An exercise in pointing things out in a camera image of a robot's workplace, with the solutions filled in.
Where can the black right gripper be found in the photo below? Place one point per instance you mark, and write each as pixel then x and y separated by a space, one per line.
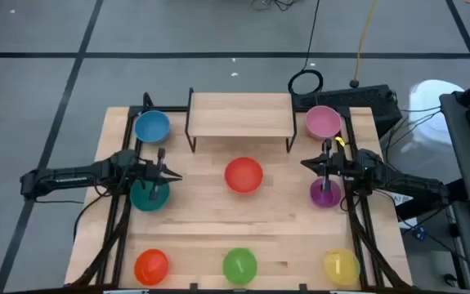
pixel 337 165

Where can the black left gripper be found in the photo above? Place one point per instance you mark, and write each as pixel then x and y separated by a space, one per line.
pixel 150 173

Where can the purple translucent bowl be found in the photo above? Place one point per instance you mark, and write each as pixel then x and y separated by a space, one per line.
pixel 317 200

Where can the teal bowl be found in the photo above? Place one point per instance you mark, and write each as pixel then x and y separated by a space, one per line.
pixel 144 203

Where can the pink bowl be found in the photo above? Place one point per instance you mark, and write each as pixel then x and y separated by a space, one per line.
pixel 323 121

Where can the blue bowl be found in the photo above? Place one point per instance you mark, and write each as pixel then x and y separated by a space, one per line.
pixel 152 126

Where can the coral bowl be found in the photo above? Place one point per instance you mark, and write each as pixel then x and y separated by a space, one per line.
pixel 243 175

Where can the orange translucent bowl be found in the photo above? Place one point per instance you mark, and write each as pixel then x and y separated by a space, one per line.
pixel 151 267

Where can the green translucent bowl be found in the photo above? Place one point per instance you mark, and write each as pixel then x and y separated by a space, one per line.
pixel 240 266

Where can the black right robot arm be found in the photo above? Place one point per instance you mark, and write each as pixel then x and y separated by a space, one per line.
pixel 414 185

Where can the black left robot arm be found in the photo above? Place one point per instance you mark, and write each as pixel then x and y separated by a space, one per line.
pixel 67 177

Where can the wooden shelf with black legs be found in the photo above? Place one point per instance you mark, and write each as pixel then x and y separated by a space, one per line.
pixel 238 114

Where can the yellow translucent bowl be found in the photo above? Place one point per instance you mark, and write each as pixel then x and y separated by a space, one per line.
pixel 341 267

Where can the blue connector plug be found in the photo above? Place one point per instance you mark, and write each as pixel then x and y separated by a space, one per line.
pixel 419 233

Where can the small black adapter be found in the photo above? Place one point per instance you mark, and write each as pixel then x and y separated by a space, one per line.
pixel 450 279

